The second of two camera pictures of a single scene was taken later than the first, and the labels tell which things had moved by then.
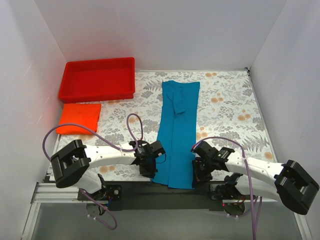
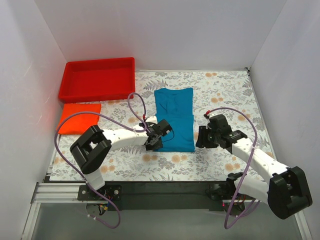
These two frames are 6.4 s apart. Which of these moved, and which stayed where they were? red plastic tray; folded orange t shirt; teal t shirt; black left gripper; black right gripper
Moved: black right gripper; teal t shirt; black left gripper
Stayed: red plastic tray; folded orange t shirt
